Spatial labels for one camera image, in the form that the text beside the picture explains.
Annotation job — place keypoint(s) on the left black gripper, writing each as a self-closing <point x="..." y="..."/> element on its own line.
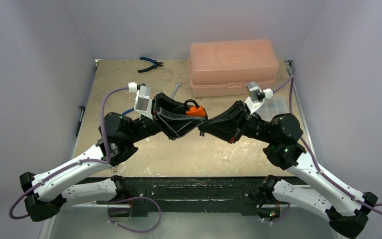
<point x="175" y="123"/>

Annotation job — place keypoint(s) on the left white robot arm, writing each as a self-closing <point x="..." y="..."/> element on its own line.
<point x="46" y="194"/>

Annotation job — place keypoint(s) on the pink translucent plastic toolbox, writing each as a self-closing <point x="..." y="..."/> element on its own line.
<point x="223" y="68"/>

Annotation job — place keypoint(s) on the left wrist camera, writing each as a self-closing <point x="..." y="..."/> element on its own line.
<point x="143" y="100"/>

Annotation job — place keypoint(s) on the clear plastic screw organizer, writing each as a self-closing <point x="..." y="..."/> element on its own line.
<point x="272" y="107"/>

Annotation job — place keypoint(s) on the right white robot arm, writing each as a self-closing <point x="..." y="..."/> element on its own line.
<point x="345" y="208"/>

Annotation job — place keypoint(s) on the black handle tool at edge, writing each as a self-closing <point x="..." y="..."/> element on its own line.
<point x="82" y="112"/>

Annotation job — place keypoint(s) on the silver open end wrench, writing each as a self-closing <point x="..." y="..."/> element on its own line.
<point x="177" y="86"/>

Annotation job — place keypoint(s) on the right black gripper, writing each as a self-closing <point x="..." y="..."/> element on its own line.
<point x="241" y="120"/>

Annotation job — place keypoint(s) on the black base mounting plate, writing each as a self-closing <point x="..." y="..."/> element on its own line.
<point x="192" y="195"/>

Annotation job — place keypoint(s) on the orange black padlock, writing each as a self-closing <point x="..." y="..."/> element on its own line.
<point x="192" y="108"/>

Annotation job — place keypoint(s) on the blue cable lock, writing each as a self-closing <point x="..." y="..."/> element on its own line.
<point x="128" y="111"/>

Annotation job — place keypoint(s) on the black head padlock keys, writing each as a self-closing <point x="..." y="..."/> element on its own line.
<point x="201" y="132"/>

